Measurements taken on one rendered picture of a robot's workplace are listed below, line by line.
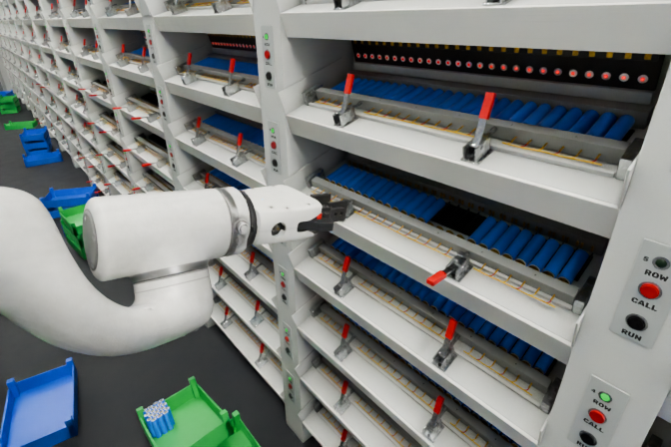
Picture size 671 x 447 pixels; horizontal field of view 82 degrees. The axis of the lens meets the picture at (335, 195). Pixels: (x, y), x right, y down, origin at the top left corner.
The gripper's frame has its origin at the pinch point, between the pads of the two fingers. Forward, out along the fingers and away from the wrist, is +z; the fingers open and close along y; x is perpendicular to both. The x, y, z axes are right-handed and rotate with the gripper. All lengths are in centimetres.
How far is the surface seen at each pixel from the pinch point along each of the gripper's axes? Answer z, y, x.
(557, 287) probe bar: 17.6, -29.0, 3.7
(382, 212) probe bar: 17.5, 2.6, 3.7
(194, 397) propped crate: 14, 67, 99
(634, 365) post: 13.2, -39.5, 7.0
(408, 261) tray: 13.9, -7.7, 8.9
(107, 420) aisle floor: -12, 79, 105
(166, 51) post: 11, 97, -20
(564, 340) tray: 14.0, -32.4, 8.6
